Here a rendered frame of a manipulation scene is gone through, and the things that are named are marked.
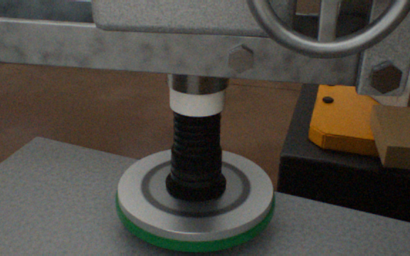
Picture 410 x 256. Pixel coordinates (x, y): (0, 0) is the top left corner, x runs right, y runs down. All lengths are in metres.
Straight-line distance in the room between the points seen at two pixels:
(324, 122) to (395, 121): 0.16
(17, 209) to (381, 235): 0.52
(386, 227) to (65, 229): 0.45
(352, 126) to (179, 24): 0.79
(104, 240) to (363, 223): 0.36
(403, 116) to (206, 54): 0.71
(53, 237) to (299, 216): 0.34
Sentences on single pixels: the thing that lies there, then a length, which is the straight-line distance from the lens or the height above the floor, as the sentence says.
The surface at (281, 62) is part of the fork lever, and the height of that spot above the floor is 1.12.
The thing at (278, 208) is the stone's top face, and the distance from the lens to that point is 0.79.
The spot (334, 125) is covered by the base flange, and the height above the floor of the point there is 0.78.
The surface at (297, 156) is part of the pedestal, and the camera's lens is 1.17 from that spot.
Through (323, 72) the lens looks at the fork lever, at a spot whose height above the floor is 1.11.
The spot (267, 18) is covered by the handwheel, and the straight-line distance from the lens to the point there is 0.46.
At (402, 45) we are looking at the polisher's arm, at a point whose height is 1.15.
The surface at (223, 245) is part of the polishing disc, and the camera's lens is 0.65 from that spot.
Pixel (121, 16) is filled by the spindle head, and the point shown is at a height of 1.18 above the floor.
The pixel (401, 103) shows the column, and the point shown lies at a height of 0.82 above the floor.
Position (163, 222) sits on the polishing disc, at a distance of 0.66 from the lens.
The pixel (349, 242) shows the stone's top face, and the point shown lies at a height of 0.86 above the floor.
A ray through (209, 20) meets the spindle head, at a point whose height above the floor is 1.18.
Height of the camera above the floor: 1.31
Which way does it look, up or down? 27 degrees down
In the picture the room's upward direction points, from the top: 2 degrees clockwise
